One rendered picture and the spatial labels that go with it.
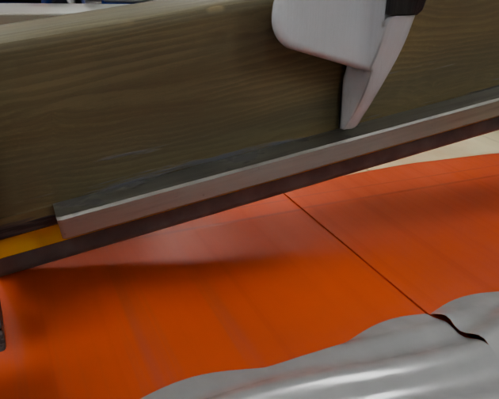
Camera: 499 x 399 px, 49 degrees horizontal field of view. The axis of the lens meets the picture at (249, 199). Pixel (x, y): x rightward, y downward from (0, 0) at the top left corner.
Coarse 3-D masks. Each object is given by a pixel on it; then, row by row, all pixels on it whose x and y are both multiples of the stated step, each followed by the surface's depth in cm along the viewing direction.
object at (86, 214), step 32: (480, 96) 28; (352, 128) 25; (384, 128) 25; (416, 128) 26; (448, 128) 27; (224, 160) 24; (256, 160) 23; (288, 160) 24; (320, 160) 24; (96, 192) 22; (128, 192) 22; (160, 192) 22; (192, 192) 22; (224, 192) 23; (64, 224) 21; (96, 224) 21
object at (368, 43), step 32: (288, 0) 20; (320, 0) 20; (352, 0) 21; (384, 0) 21; (288, 32) 20; (320, 32) 21; (352, 32) 21; (384, 32) 21; (352, 64) 22; (384, 64) 22; (352, 96) 23
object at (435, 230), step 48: (288, 192) 33; (336, 192) 33; (384, 192) 33; (432, 192) 34; (480, 192) 34; (384, 240) 28; (432, 240) 28; (480, 240) 29; (432, 288) 24; (480, 288) 24; (480, 336) 21
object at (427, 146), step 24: (408, 144) 29; (432, 144) 30; (336, 168) 28; (360, 168) 29; (240, 192) 26; (264, 192) 27; (168, 216) 25; (192, 216) 26; (72, 240) 24; (96, 240) 24; (120, 240) 25; (0, 264) 23; (24, 264) 23
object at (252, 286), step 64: (128, 256) 25; (192, 256) 26; (256, 256) 26; (320, 256) 26; (64, 320) 21; (128, 320) 21; (192, 320) 21; (256, 320) 22; (320, 320) 22; (384, 320) 22; (0, 384) 18; (64, 384) 18; (128, 384) 18
